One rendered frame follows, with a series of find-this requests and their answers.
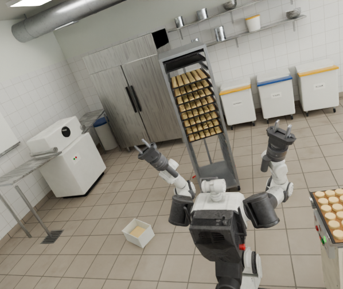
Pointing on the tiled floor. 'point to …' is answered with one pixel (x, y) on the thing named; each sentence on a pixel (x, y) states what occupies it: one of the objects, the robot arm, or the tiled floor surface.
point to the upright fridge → (135, 90)
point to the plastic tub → (138, 233)
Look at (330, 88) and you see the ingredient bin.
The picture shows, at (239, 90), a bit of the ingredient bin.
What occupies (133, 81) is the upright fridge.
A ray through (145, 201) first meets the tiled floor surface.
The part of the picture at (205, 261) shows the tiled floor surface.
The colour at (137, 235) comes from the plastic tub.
